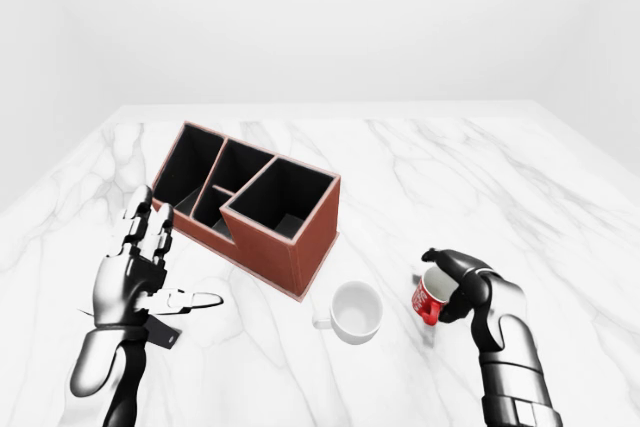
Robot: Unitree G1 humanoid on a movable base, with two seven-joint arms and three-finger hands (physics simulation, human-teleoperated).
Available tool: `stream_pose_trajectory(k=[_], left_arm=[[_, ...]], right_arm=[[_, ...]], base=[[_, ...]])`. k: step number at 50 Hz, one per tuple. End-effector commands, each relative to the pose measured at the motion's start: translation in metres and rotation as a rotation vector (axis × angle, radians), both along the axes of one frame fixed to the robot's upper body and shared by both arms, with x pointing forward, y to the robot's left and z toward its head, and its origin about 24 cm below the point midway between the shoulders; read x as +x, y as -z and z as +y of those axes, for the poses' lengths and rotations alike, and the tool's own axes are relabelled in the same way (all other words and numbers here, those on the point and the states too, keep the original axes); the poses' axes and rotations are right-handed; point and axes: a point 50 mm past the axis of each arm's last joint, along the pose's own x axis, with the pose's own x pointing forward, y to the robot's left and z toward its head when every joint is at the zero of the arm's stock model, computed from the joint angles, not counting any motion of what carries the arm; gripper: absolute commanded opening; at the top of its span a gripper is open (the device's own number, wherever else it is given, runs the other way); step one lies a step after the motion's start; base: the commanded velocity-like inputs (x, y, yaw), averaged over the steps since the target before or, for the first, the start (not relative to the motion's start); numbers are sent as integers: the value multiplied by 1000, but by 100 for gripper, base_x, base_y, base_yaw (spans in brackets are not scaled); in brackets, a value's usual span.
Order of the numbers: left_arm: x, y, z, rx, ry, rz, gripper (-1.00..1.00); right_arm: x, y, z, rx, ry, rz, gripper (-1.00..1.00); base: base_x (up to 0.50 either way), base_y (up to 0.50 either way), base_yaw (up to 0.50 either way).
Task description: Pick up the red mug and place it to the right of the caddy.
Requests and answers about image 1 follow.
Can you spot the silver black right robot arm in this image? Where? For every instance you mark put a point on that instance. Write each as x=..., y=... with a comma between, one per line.
x=517, y=382

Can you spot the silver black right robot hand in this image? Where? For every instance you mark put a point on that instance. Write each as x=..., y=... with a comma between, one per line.
x=470, y=279

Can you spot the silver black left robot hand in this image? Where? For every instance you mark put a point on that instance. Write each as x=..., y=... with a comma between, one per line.
x=116, y=292

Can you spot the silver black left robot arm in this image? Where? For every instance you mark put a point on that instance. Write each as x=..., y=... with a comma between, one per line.
x=112, y=372

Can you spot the red-brown desk caddy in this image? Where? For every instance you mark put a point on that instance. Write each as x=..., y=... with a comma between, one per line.
x=250, y=207

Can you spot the white mug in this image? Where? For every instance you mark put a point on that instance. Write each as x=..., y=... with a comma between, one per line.
x=356, y=313

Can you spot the red mug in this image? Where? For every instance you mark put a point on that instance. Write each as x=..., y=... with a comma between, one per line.
x=427, y=294

